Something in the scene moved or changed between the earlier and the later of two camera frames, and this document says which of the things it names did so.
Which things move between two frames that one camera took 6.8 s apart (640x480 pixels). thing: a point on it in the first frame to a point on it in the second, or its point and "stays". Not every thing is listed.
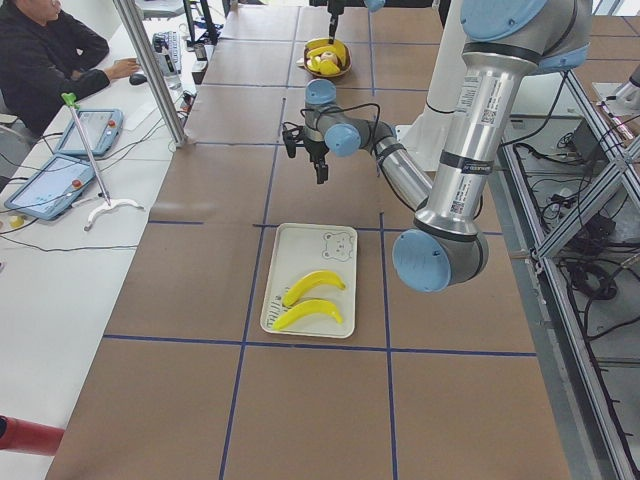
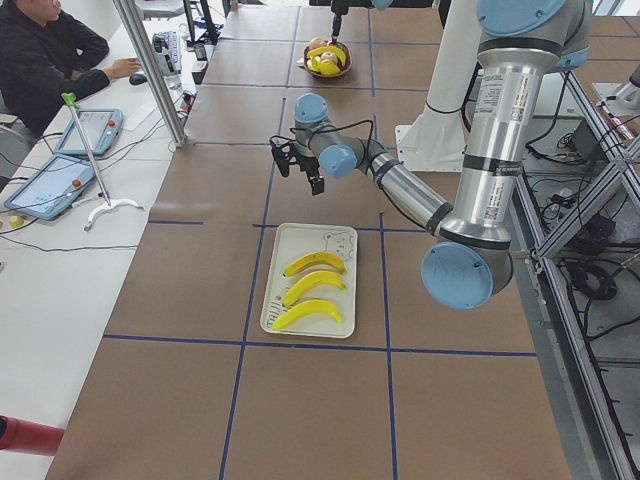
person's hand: x=122 y=68 stays
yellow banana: x=306 y=308 stays
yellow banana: x=324 y=42 to x=316 y=258
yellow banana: x=316 y=277 stays
